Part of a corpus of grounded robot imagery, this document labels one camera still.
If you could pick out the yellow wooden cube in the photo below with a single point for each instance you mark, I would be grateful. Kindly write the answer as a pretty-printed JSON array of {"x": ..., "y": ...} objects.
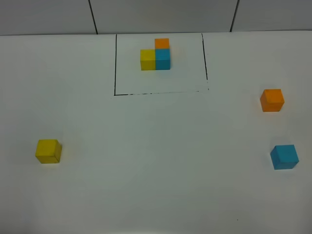
[{"x": 48, "y": 151}]

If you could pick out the orange wooden cube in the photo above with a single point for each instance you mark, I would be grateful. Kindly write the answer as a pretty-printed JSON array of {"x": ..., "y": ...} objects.
[{"x": 272, "y": 100}]

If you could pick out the blue wooden cube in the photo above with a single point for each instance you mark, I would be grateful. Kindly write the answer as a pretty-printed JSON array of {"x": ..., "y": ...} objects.
[{"x": 284, "y": 157}]

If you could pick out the template yellow cube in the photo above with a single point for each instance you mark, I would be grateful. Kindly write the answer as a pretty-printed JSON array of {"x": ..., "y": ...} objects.
[{"x": 147, "y": 59}]

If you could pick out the template blue cube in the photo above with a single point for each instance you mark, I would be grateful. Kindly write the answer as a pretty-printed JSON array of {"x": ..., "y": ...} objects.
[{"x": 163, "y": 59}]

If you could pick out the template orange cube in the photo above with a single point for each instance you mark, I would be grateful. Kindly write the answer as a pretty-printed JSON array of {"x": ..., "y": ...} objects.
[{"x": 162, "y": 43}]

